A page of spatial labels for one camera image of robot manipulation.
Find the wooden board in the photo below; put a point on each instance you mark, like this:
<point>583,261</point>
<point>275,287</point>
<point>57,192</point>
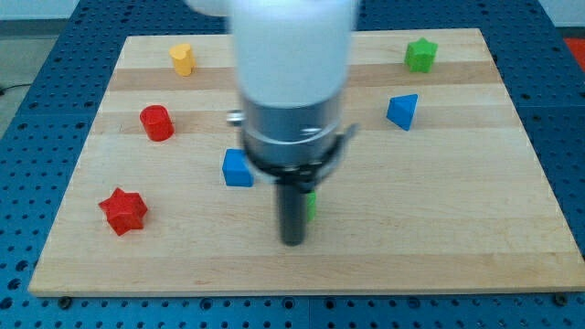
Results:
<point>457,204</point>

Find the yellow heart block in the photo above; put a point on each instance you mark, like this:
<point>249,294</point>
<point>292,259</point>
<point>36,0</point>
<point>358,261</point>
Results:
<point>183,59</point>

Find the green star block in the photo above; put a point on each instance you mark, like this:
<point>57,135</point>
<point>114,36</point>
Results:
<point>420,55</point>

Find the blue triangular prism block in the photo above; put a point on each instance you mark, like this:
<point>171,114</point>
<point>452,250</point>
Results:
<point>401,110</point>

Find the red cylinder block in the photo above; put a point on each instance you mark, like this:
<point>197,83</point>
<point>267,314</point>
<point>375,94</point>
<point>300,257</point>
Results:
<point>157,123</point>

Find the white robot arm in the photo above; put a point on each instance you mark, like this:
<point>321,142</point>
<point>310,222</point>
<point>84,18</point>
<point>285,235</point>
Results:
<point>291,67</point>

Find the green block behind rod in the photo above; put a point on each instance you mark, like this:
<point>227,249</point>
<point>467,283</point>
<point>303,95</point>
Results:
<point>311,205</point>

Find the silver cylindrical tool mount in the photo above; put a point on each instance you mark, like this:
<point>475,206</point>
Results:
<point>296,146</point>

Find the red star block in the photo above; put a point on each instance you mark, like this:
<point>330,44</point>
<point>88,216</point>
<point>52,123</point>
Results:
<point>124,211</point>

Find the blue cube block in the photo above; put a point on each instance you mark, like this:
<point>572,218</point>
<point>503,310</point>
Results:
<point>235,170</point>

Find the red object at right edge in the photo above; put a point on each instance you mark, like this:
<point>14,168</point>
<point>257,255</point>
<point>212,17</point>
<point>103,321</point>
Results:
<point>576,47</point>

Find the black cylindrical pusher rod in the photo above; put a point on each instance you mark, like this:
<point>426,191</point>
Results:
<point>292,214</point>

